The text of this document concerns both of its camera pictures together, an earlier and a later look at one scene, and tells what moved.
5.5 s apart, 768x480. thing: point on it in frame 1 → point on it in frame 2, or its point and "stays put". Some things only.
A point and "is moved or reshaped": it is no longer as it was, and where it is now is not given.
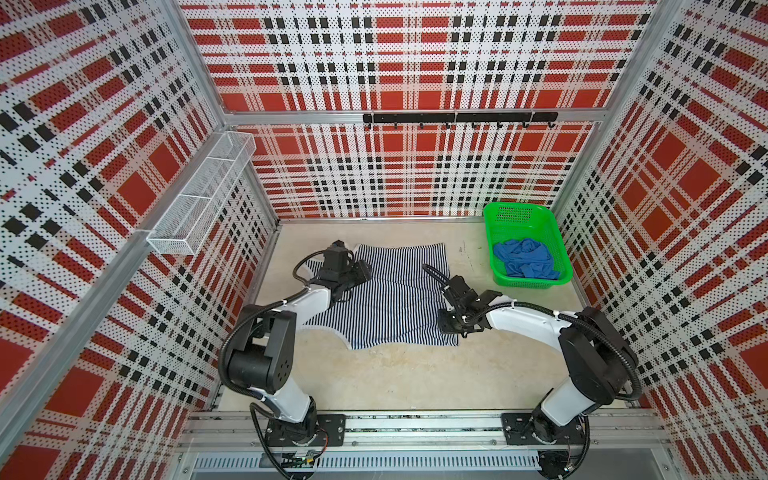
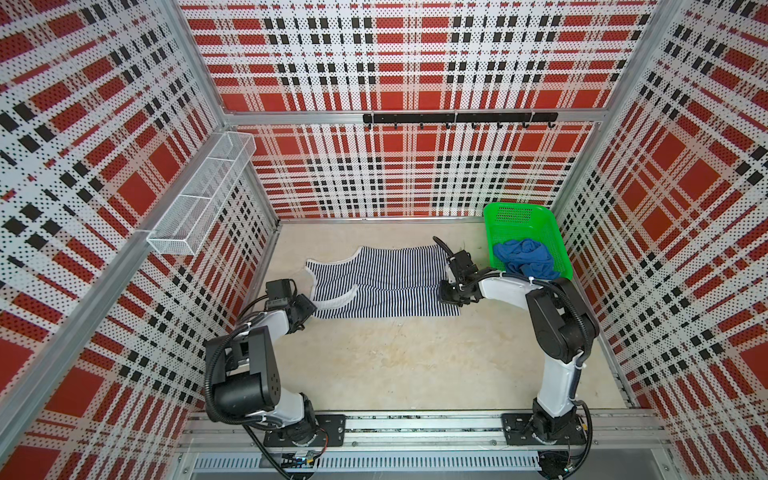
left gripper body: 355,275 → 303,307
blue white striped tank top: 397,307 is moved or reshaped
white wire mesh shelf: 190,215 stays put
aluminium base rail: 423,442 stays put
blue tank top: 526,258 stays put
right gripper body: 452,321 → 453,292
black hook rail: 472,118 stays put
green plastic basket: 526,220 stays put
